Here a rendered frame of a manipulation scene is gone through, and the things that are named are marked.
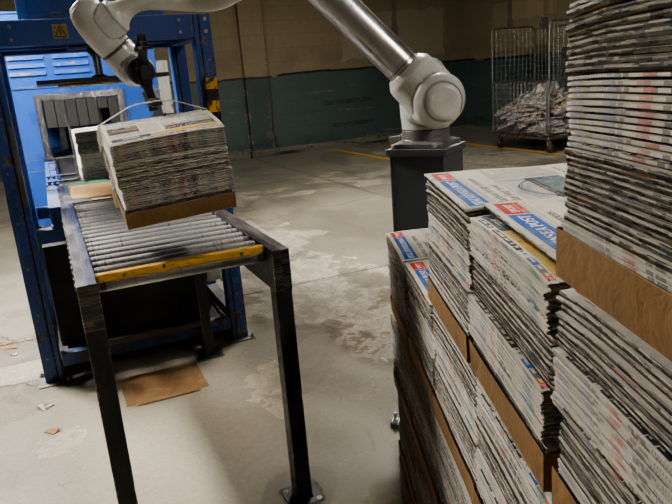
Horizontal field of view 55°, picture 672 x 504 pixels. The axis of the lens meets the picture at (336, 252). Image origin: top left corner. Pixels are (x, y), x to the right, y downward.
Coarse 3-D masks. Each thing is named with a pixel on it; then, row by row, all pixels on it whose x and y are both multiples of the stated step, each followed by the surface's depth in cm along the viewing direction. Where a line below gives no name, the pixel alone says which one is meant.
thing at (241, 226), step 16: (240, 224) 210; (256, 240) 187; (272, 240) 186; (272, 256) 175; (288, 256) 177; (256, 272) 193; (272, 272) 177; (288, 272) 178; (272, 288) 180; (288, 288) 179
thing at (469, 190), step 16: (432, 176) 109; (448, 176) 109; (464, 176) 108; (480, 176) 107; (496, 176) 106; (512, 176) 105; (528, 176) 104; (544, 176) 103; (560, 176) 102; (448, 192) 96; (464, 192) 95; (480, 192) 94; (496, 192) 93; (512, 192) 93; (528, 192) 92; (544, 192) 91; (560, 192) 90; (464, 208) 86; (480, 208) 85
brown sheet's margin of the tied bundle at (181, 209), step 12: (120, 204) 166; (180, 204) 165; (192, 204) 166; (204, 204) 168; (216, 204) 169; (228, 204) 171; (132, 216) 161; (144, 216) 162; (156, 216) 164; (168, 216) 165; (180, 216) 166; (132, 228) 162
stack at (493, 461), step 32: (416, 256) 149; (416, 288) 132; (416, 320) 140; (416, 352) 143; (448, 352) 108; (416, 384) 143; (448, 384) 111; (480, 384) 88; (416, 416) 151; (448, 416) 111; (480, 416) 89; (448, 448) 113; (480, 448) 92; (512, 448) 75; (416, 480) 161; (448, 480) 113; (480, 480) 91; (512, 480) 77
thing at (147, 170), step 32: (128, 128) 163; (160, 128) 161; (192, 128) 160; (128, 160) 155; (160, 160) 158; (192, 160) 161; (224, 160) 165; (128, 192) 158; (160, 192) 161; (192, 192) 165; (224, 192) 169
